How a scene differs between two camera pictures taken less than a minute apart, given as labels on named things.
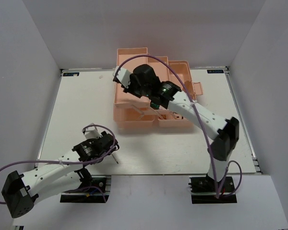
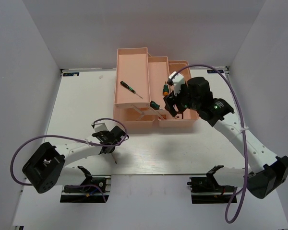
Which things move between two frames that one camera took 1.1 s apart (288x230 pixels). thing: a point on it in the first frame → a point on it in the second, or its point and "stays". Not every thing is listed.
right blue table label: [215, 71] stays
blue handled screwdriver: [116, 161] stays
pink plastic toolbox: [131, 110] stays
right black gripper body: [135, 89] → [182, 101]
